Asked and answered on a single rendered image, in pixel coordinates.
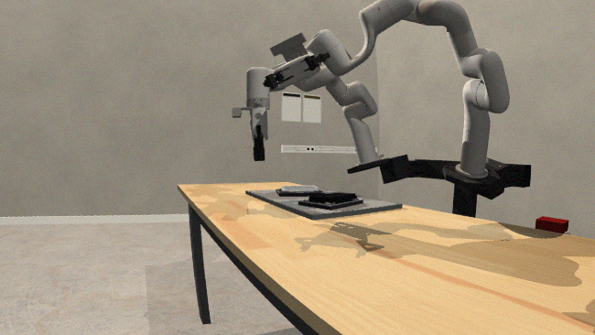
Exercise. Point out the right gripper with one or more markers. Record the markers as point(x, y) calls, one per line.
point(256, 127)

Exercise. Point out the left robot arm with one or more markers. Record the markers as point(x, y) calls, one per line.
point(482, 64)

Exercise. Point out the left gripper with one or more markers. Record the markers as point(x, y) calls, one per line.
point(295, 70)

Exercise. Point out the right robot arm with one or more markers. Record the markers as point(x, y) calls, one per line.
point(257, 95)

